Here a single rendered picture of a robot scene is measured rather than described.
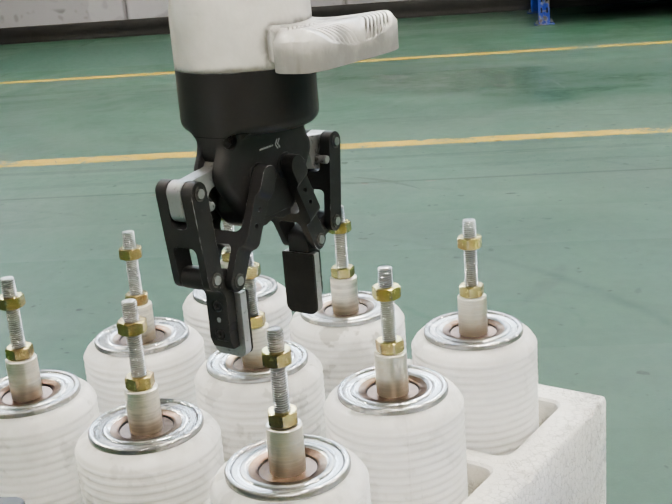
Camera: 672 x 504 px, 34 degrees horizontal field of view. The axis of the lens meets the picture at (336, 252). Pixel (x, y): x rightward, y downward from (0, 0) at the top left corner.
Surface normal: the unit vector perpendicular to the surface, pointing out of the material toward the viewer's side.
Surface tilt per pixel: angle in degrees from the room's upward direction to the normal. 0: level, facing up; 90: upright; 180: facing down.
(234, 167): 90
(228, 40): 90
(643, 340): 0
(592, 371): 0
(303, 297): 90
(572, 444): 90
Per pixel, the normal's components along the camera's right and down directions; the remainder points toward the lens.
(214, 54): -0.31, 0.31
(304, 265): -0.54, 0.29
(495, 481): -0.07, -0.95
